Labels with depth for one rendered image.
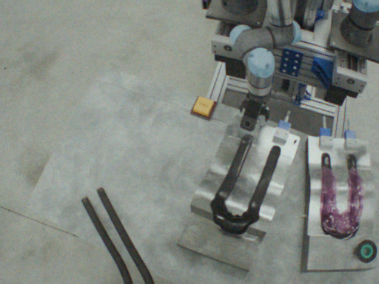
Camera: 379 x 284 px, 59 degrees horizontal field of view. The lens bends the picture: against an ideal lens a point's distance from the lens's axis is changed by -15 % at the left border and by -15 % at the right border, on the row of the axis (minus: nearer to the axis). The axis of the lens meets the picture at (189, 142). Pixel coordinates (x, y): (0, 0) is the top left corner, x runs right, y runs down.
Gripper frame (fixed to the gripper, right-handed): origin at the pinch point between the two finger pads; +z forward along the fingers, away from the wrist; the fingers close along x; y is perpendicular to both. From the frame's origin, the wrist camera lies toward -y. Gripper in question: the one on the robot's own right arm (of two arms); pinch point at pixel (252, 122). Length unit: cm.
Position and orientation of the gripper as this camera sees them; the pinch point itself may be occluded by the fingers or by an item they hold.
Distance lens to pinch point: 134.0
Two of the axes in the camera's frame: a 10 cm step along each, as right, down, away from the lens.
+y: 4.0, -8.5, 3.5
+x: -9.1, -3.3, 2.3
